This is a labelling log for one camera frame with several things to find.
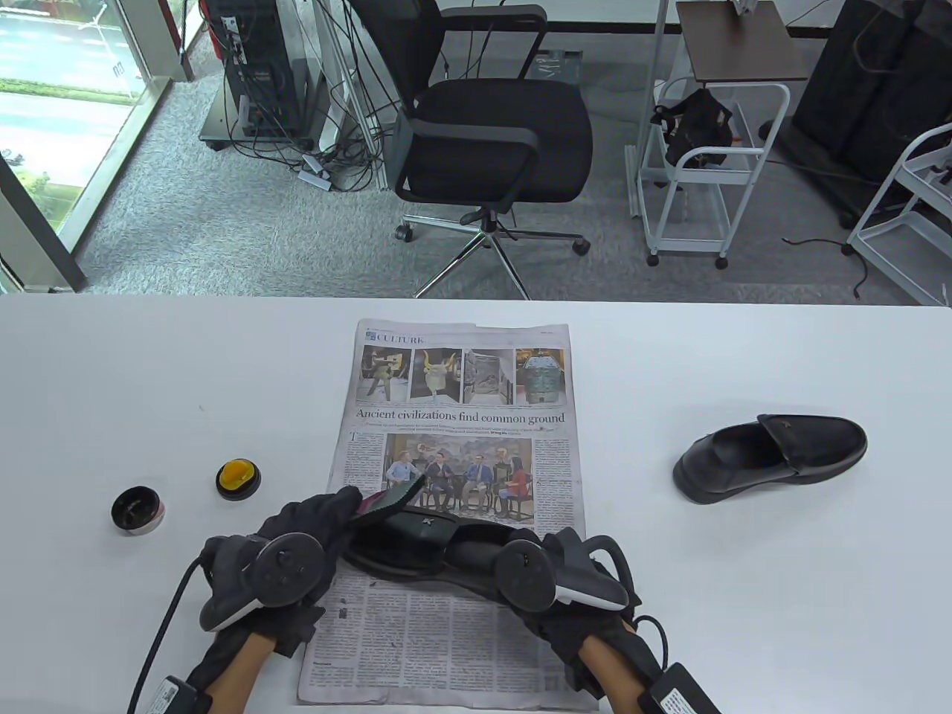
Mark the round black shoe polish tin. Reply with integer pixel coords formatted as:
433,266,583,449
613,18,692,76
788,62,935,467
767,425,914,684
112,486,166,536

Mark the white metal pole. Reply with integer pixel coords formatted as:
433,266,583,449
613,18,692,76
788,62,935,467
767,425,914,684
628,0,670,220

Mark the white mesh rolling cart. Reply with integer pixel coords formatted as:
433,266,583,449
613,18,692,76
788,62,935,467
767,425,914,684
638,80,791,268

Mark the brown top side table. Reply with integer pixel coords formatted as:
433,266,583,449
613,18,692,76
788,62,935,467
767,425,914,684
675,0,810,84

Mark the person's right hand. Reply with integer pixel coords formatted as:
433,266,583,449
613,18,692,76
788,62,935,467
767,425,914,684
513,528,642,698

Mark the dark wheeled platform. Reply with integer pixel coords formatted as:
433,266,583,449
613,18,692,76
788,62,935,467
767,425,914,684
199,74,332,153

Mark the black bag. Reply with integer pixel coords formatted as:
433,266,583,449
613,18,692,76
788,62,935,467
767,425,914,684
652,88,736,168

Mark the tangle of black cables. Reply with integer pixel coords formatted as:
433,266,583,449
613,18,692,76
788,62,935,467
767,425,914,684
223,74,395,194

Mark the grey motion controller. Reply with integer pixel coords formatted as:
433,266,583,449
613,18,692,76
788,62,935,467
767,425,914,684
199,532,327,633
495,537,631,614

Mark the glass window with frame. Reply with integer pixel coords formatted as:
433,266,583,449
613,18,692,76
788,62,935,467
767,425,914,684
0,0,209,291

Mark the printed newspaper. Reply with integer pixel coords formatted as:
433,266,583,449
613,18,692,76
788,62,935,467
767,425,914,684
296,320,602,711

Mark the grey power strip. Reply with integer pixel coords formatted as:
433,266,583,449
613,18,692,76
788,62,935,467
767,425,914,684
297,152,334,190

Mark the white tiered rolling cart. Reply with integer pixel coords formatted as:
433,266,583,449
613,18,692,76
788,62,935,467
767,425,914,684
846,123,952,307

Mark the person's right forearm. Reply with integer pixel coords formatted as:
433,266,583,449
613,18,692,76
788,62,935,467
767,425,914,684
579,636,649,714

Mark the black cabinet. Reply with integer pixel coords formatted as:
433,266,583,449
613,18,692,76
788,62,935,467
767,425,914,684
759,0,952,228

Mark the black computer tower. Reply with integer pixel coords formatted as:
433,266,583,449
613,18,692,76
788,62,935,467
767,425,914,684
205,0,313,142

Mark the person's left forearm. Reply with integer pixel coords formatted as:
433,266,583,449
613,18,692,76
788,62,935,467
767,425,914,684
208,631,277,714

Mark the person's left hand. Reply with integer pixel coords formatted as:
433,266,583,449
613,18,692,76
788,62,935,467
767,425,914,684
223,487,365,659

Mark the black leather loafer shoe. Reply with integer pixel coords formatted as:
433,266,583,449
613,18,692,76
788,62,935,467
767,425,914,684
344,506,547,597
673,414,869,505

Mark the white metal frame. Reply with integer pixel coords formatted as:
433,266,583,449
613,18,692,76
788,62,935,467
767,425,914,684
309,0,391,194

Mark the black floor cable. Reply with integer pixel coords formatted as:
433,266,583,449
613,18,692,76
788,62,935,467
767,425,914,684
782,237,869,300

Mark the black office chair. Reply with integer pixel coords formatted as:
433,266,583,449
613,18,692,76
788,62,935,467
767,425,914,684
348,0,594,300

